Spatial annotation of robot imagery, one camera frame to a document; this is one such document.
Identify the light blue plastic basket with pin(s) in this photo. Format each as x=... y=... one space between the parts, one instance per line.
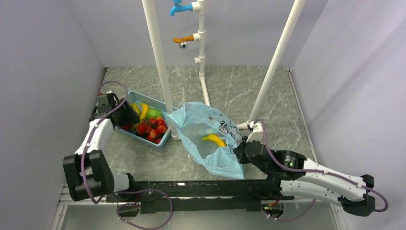
x=135 y=97

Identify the yellow fake banana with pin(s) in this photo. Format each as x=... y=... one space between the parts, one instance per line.
x=144 y=108
x=215 y=139

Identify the yellow fake pepper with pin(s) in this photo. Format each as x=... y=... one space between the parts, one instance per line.
x=136 y=108

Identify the orange plastic faucet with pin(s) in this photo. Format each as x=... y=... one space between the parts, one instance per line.
x=183 y=41

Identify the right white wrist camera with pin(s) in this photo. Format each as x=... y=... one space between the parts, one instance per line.
x=257 y=131

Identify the blue plastic faucet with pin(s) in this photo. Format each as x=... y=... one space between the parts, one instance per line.
x=178 y=7

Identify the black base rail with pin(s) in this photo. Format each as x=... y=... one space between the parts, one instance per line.
x=161 y=196

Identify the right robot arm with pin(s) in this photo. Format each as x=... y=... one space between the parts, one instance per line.
x=292 y=174

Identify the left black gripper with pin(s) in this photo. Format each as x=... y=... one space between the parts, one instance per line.
x=129 y=115

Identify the green fake fruit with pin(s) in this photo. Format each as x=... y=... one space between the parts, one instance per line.
x=153 y=113

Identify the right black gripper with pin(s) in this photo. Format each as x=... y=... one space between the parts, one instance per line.
x=238 y=151

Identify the white pvc pipe frame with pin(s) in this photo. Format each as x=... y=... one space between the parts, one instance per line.
x=200 y=8

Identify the light blue plastic bag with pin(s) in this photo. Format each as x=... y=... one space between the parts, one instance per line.
x=194 y=121

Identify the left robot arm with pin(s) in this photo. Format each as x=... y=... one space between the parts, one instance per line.
x=88 y=174

